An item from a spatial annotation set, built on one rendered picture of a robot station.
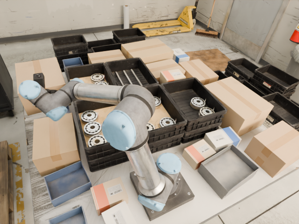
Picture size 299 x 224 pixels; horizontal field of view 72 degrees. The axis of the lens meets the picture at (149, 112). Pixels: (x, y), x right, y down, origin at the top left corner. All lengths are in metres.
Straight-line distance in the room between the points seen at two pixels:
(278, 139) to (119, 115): 1.10
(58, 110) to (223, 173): 0.94
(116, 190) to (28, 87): 0.63
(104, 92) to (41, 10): 3.64
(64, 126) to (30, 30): 3.32
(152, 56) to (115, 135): 1.34
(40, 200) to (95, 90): 0.68
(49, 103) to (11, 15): 3.56
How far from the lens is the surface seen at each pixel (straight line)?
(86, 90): 0.90
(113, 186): 1.14
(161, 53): 1.95
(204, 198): 1.26
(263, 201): 2.28
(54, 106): 0.92
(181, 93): 1.61
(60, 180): 1.30
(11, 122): 2.80
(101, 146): 1.10
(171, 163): 0.99
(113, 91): 0.80
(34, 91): 0.92
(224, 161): 1.36
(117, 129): 0.61
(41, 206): 1.26
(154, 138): 1.22
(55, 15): 4.42
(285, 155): 1.43
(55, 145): 1.24
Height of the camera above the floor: 1.79
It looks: 43 degrees down
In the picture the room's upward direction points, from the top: 6 degrees clockwise
